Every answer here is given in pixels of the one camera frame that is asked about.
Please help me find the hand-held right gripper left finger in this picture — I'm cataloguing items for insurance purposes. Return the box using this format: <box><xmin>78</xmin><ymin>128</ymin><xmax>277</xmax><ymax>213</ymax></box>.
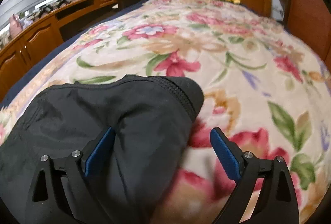
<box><xmin>24</xmin><ymin>126</ymin><xmax>117</xmax><ymax>224</ymax></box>

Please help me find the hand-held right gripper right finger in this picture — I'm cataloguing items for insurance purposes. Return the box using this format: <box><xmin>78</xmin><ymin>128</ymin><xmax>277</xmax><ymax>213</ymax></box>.
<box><xmin>209</xmin><ymin>128</ymin><xmax>300</xmax><ymax>224</ymax></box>

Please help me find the black jacket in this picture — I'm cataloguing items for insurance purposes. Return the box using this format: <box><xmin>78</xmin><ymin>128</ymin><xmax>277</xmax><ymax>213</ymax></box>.
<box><xmin>0</xmin><ymin>74</ymin><xmax>205</xmax><ymax>224</ymax></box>

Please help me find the floral blanket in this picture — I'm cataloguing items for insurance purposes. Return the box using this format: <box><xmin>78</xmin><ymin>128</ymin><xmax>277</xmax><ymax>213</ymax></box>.
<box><xmin>0</xmin><ymin>0</ymin><xmax>331</xmax><ymax>224</ymax></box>

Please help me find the wooden desk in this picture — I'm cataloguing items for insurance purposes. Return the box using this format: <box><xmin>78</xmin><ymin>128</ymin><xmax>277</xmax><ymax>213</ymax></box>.
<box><xmin>0</xmin><ymin>0</ymin><xmax>118</xmax><ymax>103</ymax></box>

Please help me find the pink bag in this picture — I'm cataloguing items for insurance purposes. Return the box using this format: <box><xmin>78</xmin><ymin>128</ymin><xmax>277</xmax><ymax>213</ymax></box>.
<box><xmin>9</xmin><ymin>14</ymin><xmax>23</xmax><ymax>38</ymax></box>

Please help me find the wooden louvered wardrobe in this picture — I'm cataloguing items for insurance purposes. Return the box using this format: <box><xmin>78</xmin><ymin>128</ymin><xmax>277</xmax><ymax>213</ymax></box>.
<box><xmin>279</xmin><ymin>0</ymin><xmax>331</xmax><ymax>64</ymax></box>

